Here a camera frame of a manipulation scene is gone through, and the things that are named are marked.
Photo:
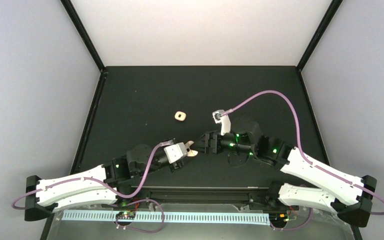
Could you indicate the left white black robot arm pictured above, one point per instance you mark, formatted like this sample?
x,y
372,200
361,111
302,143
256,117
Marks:
x,y
110,183

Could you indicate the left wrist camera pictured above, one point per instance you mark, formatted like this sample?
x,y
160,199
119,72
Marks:
x,y
175,152

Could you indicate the left frame post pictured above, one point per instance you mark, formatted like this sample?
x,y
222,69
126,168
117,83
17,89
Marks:
x,y
81,30

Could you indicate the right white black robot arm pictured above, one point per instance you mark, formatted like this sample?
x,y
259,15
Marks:
x,y
339,193

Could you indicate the right frame post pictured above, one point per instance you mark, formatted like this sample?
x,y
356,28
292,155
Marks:
x,y
319,32

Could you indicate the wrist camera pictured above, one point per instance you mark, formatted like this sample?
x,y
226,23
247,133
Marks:
x,y
175,152
222,117

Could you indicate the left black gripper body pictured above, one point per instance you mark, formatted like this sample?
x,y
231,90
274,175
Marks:
x,y
176,166

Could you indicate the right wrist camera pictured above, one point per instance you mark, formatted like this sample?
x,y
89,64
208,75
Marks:
x,y
222,117

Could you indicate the frame post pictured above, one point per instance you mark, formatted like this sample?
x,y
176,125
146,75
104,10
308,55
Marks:
x,y
81,30
319,32

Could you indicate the small circuit board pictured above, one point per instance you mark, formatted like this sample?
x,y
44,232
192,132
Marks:
x,y
125,215

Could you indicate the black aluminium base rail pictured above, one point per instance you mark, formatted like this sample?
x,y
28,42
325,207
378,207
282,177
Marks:
x,y
254,197

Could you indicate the cream earbud charging case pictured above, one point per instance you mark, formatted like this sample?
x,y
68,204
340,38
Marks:
x,y
190,152

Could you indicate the white slotted cable duct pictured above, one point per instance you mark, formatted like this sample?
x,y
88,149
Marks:
x,y
169,217

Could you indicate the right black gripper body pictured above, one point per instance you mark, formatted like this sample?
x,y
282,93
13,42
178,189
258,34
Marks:
x,y
216,147

